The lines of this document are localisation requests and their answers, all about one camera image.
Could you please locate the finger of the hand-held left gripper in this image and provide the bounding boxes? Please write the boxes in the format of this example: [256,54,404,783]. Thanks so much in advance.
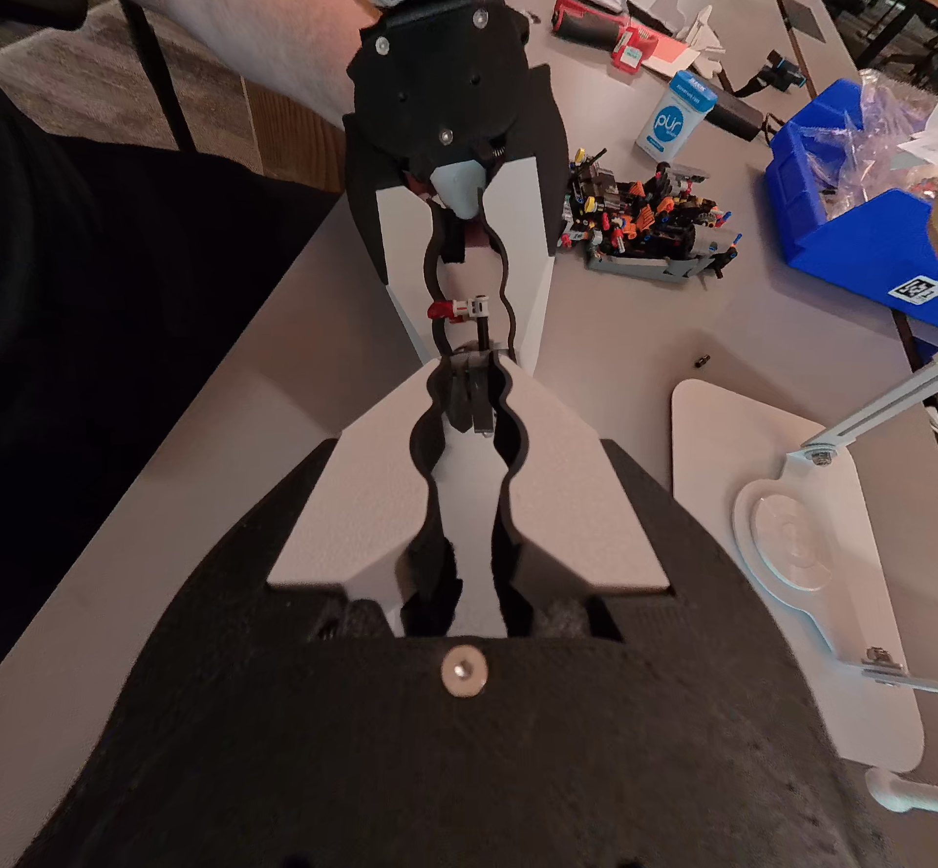
[375,182,449,365]
[478,154,558,375]

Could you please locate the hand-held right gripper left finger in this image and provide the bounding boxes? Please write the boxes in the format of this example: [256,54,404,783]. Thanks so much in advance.
[266,358,461,637]

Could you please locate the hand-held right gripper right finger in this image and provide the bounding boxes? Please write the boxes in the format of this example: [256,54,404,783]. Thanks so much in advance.
[491,353,671,637]

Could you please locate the grey and red lego assembly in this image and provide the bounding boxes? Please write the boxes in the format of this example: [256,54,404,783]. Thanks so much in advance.
[427,294,490,363]

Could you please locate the dark grey lego piece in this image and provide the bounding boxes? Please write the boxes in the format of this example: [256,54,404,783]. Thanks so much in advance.
[447,351,501,436]

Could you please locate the person's left forearm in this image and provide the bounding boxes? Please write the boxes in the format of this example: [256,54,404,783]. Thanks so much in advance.
[44,0,382,129]

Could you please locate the lego car model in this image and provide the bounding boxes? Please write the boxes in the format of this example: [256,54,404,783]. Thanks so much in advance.
[557,146,743,284]

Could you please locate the white book stand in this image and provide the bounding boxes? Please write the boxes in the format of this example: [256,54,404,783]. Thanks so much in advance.
[670,362,938,814]

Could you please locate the red and black tool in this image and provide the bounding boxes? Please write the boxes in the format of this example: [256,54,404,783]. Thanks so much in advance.
[551,0,631,51]

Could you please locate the white gum canister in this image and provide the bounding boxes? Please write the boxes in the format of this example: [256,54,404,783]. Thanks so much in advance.
[635,70,719,159]

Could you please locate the small red packet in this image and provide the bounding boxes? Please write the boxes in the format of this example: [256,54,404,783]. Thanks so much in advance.
[612,25,657,73]

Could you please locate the pink paper card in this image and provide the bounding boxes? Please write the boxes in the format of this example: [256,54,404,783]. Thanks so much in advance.
[641,32,701,77]

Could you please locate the black and blue device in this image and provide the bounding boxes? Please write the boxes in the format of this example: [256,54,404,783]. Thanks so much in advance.
[733,50,807,103]

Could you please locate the blue plastic bin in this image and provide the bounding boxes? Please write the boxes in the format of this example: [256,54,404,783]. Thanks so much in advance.
[766,78,938,326]

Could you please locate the black flat pad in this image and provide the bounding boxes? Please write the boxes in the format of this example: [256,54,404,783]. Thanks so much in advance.
[777,0,828,42]

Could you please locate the clear plastic bags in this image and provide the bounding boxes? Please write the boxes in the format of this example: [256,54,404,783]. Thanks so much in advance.
[806,69,938,217]

